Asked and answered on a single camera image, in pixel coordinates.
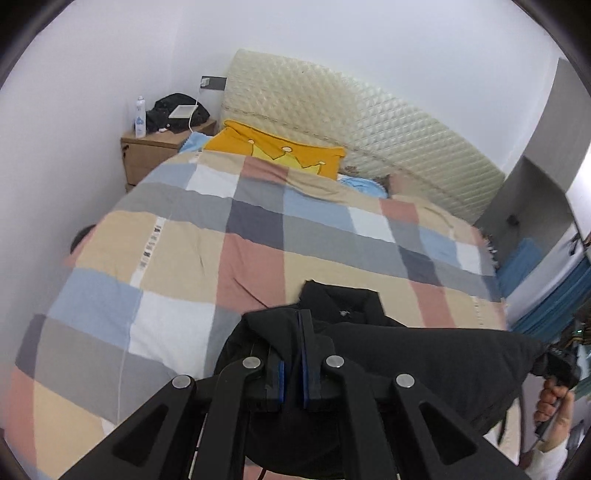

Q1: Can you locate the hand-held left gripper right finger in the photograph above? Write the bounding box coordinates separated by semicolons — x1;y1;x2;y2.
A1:
299;310;532;480

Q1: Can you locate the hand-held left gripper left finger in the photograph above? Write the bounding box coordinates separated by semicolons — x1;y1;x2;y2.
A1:
60;354;287;480

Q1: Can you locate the black puffer jacket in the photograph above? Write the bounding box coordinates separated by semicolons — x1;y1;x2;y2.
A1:
213;279;548;468

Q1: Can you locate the person's right forearm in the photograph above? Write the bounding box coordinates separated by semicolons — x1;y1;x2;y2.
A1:
522;434;579;480

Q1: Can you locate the person's right hand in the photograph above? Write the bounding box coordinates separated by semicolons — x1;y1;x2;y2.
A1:
534;377;576;451

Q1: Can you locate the blue curtain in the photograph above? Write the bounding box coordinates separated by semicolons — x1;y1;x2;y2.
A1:
510;256;591;344

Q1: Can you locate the blue draped cloth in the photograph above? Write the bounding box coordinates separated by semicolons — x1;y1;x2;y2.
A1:
498;237;543;298

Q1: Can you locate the checked patchwork duvet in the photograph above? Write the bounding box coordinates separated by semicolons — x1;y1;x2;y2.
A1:
0;150;513;480

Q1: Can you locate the light blue pillow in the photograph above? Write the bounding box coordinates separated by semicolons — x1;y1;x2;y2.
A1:
338;174;386;199
180;131;215;153

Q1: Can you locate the grey and white wardrobe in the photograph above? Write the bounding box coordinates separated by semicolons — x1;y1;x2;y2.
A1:
473;58;591;333

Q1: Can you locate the brown pillow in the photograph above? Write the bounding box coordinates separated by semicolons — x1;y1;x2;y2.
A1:
383;172;419;200

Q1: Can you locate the yellow crown print pillow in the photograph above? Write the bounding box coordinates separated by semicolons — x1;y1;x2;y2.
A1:
203;120;347;181

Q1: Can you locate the wooden nightstand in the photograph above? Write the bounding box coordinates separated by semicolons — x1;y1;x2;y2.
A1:
121;117;218;193

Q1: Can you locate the cream quilted headboard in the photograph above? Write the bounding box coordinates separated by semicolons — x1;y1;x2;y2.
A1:
219;48;506;227

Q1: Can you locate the black bag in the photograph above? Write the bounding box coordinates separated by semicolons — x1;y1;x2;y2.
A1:
146;93;211;131

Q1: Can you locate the white charging cable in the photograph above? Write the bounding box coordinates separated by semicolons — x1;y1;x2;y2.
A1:
187;85;206;137

